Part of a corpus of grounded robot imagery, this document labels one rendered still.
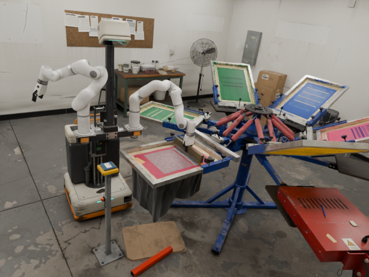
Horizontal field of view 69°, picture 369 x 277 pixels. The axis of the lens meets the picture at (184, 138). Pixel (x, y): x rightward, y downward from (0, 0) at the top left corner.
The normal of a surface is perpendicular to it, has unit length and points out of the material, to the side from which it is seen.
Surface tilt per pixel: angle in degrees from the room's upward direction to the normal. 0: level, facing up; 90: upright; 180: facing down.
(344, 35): 90
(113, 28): 63
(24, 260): 0
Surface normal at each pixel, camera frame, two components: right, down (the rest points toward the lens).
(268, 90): -0.82, 0.13
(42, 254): 0.11, -0.90
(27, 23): 0.59, 0.40
